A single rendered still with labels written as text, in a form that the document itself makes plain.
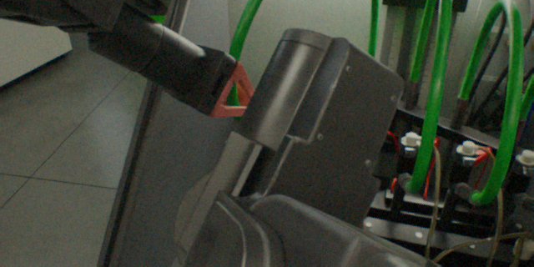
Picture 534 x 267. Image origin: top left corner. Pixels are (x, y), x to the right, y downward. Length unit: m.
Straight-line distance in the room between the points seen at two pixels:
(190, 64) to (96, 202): 1.91
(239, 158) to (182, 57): 0.27
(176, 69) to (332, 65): 0.28
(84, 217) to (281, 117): 2.11
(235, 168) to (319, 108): 0.05
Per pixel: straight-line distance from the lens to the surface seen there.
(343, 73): 0.18
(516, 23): 0.56
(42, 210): 2.40
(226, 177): 0.20
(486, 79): 0.95
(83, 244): 2.16
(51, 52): 3.72
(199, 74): 0.46
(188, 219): 0.21
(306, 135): 0.18
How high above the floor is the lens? 1.53
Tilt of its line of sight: 33 degrees down
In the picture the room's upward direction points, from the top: straight up
